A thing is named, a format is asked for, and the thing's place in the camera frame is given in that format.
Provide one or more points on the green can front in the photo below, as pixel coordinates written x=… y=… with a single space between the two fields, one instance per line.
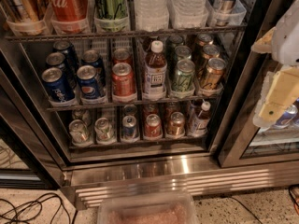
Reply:
x=183 y=77

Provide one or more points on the blue pepsi can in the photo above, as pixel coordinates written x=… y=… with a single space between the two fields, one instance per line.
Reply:
x=57 y=86
x=58 y=60
x=88 y=82
x=68 y=50

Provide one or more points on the gold bottle top left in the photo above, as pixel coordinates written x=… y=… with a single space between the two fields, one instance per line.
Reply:
x=30 y=12

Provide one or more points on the blue pepsi can front left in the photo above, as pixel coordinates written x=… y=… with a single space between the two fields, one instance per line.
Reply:
x=57 y=86

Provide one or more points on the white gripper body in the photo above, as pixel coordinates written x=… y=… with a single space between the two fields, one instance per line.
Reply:
x=287 y=37

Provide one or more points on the silver green can bottom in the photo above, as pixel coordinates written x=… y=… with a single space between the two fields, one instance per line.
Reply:
x=104 y=130

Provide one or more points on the silver can bottom left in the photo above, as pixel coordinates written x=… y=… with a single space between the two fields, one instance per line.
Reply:
x=79 y=131

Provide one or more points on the gold can front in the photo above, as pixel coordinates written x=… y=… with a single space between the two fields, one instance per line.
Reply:
x=212 y=74

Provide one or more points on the orange red can rear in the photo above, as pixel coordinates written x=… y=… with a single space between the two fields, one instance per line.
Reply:
x=122 y=56

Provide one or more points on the blue pepsi can rear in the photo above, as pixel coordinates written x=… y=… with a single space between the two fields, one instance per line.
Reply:
x=68 y=50

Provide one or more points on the blue can right fridge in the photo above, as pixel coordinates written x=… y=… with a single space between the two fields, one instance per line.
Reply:
x=287 y=117

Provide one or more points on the green can middle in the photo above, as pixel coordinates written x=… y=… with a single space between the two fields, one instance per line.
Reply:
x=182 y=53

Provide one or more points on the tea bottle shelf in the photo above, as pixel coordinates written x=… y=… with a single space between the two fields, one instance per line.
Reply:
x=155 y=69
x=199 y=119

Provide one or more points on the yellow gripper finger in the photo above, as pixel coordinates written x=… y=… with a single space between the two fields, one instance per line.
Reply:
x=264 y=44
x=279 y=91

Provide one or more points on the gold can middle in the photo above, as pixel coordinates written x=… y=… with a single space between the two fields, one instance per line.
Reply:
x=208 y=51

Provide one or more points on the green bottle top shelf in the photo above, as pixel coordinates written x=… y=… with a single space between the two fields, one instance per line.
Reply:
x=112 y=14

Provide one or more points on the blue pepsi can middle left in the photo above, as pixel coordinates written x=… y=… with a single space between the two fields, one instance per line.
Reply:
x=58 y=60

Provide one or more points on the orange red soda can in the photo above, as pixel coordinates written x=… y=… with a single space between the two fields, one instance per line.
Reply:
x=123 y=80

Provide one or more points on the orange soda can front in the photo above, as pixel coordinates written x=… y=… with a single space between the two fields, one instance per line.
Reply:
x=175 y=124

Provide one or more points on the orange soda can behind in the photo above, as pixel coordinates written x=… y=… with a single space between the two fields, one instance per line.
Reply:
x=170 y=108

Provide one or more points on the clear water bottle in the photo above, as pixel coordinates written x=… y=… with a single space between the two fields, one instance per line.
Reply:
x=151 y=15
x=187 y=13

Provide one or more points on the blue silver can bottom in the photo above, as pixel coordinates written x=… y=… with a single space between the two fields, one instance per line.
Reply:
x=129 y=129

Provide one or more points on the gold can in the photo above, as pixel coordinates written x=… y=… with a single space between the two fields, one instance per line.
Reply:
x=212 y=74
x=208 y=51

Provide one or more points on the tea bottle bottom shelf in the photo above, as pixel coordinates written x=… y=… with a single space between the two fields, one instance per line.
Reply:
x=199 y=119

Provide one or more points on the fridge glass door right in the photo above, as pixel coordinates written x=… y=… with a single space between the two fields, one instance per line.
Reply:
x=266 y=129

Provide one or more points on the red coca cola bottle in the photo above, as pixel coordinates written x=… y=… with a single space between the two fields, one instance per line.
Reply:
x=68 y=14

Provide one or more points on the tea bottle middle shelf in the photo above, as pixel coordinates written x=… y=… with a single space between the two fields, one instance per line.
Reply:
x=155 y=69

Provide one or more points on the clear plastic bin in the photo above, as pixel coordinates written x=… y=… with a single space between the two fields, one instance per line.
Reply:
x=175 y=207

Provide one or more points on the blue pepsi can second row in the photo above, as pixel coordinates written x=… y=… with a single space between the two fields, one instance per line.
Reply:
x=93 y=58

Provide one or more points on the red soda can bottom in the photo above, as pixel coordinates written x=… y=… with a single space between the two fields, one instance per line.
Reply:
x=153 y=126

